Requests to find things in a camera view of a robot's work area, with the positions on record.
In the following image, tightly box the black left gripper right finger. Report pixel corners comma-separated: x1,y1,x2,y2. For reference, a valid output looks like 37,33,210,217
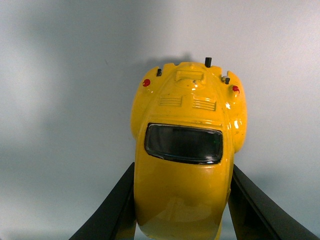
228,166,319,240

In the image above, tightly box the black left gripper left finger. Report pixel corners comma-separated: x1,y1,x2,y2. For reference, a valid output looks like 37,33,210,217
70,163,137,240

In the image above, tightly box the yellow beetle toy car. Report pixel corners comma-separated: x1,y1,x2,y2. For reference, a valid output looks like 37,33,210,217
130,57,247,240

